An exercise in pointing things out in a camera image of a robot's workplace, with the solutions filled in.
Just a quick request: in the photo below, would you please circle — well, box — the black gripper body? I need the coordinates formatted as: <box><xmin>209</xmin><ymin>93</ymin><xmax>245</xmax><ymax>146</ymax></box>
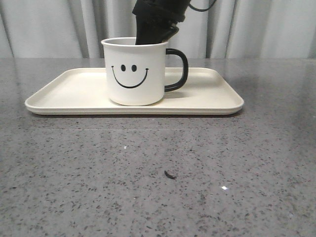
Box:
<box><xmin>132</xmin><ymin>0</ymin><xmax>190</xmax><ymax>23</ymax></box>

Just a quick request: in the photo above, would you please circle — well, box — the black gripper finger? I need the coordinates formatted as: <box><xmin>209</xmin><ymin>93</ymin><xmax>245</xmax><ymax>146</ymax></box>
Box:
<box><xmin>136</xmin><ymin>16</ymin><xmax>162</xmax><ymax>45</ymax></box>
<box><xmin>158</xmin><ymin>19</ymin><xmax>179</xmax><ymax>42</ymax></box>

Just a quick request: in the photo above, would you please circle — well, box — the black cable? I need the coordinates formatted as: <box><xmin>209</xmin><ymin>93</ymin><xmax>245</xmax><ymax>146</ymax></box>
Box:
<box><xmin>189</xmin><ymin>0</ymin><xmax>218</xmax><ymax>12</ymax></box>

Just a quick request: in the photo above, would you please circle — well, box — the white smiley mug black handle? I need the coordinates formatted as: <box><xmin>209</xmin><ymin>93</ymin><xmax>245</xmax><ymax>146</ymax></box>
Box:
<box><xmin>101</xmin><ymin>37</ymin><xmax>189</xmax><ymax>106</ymax></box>

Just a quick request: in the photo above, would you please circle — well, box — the small black debris scrap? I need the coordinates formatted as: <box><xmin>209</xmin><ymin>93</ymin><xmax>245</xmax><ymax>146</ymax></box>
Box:
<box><xmin>164</xmin><ymin>170</ymin><xmax>177</xmax><ymax>180</ymax></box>

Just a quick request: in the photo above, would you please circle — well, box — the grey curtain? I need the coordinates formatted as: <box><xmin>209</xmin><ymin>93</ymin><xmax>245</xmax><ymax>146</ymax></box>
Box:
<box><xmin>0</xmin><ymin>0</ymin><xmax>316</xmax><ymax>59</ymax></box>

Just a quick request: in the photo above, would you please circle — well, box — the cream rectangular tray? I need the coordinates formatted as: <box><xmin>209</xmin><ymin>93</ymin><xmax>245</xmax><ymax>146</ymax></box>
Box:
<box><xmin>25</xmin><ymin>68</ymin><xmax>244</xmax><ymax>115</ymax></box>

